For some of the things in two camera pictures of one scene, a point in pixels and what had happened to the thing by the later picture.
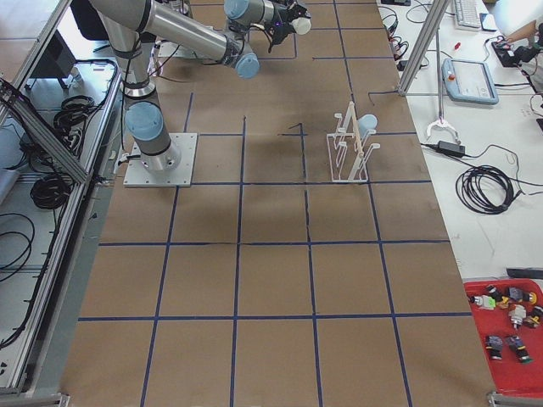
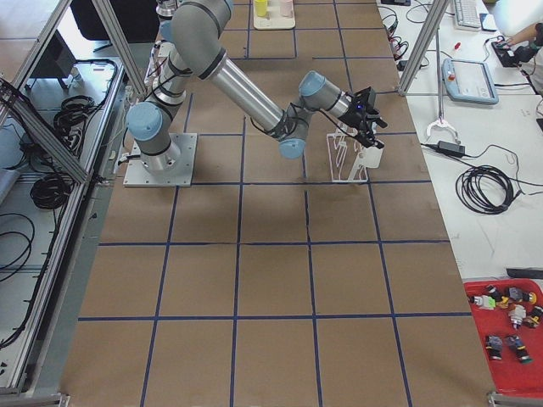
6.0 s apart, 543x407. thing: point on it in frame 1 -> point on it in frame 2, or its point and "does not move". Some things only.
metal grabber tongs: (441, 123) does not move
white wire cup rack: (348, 150) does not move
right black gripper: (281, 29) -> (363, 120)
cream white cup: (302, 25) -> (372, 157)
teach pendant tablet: (469, 81) does not move
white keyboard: (467, 14) does not move
